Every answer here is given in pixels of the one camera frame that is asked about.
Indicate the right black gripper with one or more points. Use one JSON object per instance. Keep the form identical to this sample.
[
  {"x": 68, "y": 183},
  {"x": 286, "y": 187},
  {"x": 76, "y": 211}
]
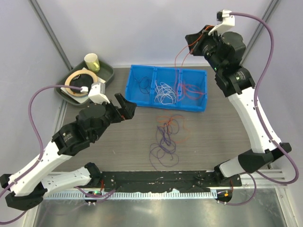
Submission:
[{"x": 195, "y": 48}]

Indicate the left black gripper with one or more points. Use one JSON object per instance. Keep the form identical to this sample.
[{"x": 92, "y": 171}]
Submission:
[{"x": 129, "y": 107}]

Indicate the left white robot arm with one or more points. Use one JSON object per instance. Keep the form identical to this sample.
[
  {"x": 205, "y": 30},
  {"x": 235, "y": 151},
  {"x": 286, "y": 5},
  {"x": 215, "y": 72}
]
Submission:
[{"x": 30, "y": 185}]

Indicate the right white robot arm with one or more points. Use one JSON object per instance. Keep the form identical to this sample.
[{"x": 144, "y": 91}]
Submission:
[{"x": 224, "y": 54}]

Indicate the dark green tray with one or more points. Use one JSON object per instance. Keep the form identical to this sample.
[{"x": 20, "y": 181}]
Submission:
[{"x": 106, "y": 73}]

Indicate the white paper pad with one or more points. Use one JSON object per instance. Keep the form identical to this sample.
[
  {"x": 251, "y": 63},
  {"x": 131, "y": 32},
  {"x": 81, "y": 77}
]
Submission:
[{"x": 78, "y": 99}]

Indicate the black round disc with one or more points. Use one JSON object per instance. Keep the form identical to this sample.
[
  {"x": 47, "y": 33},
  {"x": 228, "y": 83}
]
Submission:
[{"x": 82, "y": 80}]

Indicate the blue three-compartment bin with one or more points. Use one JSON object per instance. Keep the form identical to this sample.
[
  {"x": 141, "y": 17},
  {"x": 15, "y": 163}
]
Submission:
[{"x": 167, "y": 88}]

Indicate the yellow-green mug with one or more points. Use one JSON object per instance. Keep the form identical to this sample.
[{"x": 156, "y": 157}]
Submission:
[{"x": 92, "y": 62}]

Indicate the tan tape roll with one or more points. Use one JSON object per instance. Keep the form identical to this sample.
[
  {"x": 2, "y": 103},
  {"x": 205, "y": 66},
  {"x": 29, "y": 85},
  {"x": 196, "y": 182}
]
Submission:
[{"x": 78, "y": 72}]

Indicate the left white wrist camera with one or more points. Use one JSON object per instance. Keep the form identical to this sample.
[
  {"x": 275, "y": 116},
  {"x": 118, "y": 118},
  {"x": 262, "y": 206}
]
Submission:
[{"x": 96, "y": 93}]

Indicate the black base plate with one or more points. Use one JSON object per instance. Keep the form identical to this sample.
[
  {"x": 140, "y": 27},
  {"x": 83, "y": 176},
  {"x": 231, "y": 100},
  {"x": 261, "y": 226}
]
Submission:
[{"x": 165, "y": 181}]

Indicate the right corner aluminium post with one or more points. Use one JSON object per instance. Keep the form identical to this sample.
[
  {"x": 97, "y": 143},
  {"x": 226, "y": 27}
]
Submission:
[{"x": 271, "y": 8}]

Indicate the corner aluminium post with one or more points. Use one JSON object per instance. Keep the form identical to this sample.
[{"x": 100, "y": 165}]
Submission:
[
  {"x": 48, "y": 29},
  {"x": 271, "y": 8}
]

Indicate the slotted cable duct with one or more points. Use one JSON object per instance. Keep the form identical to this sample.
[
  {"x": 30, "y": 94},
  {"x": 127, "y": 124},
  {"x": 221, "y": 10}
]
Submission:
[{"x": 174, "y": 194}]

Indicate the left corner aluminium post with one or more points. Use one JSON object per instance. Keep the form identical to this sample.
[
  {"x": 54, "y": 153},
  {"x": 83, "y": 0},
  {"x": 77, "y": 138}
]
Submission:
[{"x": 48, "y": 29}]

